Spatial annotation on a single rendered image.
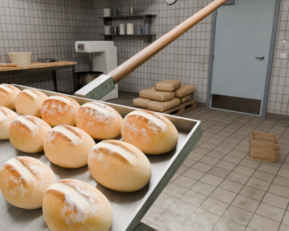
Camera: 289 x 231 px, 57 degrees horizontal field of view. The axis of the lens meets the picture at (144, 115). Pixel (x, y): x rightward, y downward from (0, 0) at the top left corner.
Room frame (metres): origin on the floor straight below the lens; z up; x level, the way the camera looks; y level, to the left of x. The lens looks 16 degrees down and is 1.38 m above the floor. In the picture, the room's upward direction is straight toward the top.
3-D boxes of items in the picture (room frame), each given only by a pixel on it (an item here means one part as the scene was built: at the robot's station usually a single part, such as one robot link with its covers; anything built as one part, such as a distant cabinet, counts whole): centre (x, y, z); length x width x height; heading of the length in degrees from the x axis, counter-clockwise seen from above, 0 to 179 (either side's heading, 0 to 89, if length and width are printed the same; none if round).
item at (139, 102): (5.00, -0.07, 0.22); 0.62 x 0.36 x 0.15; 148
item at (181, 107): (5.13, -0.41, 0.07); 1.20 x 0.80 x 0.14; 143
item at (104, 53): (6.08, 1.13, 0.66); 1.00 x 0.66 x 1.32; 143
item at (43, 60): (5.66, 2.01, 0.94); 0.32 x 0.30 x 0.07; 53
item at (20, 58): (5.22, 2.38, 1.01); 0.43 x 0.43 x 0.21
